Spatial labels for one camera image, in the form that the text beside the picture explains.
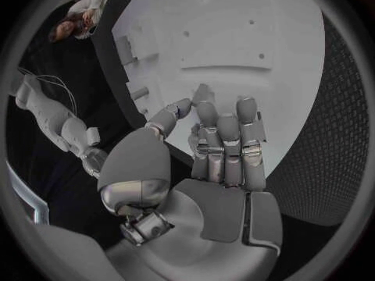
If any grey cylinder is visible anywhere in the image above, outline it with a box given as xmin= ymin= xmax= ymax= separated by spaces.
xmin=129 ymin=87 xmax=151 ymax=101

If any person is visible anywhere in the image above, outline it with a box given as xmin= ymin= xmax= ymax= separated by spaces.
xmin=47 ymin=0 xmax=111 ymax=43

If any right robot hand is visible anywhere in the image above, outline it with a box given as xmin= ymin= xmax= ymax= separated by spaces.
xmin=80 ymin=147 xmax=111 ymax=180

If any white cable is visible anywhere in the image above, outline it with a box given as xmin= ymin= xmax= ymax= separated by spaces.
xmin=17 ymin=67 xmax=39 ymax=78
xmin=35 ymin=74 xmax=80 ymax=119

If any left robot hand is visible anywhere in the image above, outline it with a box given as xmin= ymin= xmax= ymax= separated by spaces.
xmin=97 ymin=96 xmax=284 ymax=281

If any white task board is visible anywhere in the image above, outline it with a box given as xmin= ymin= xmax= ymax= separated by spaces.
xmin=111 ymin=0 xmax=327 ymax=180

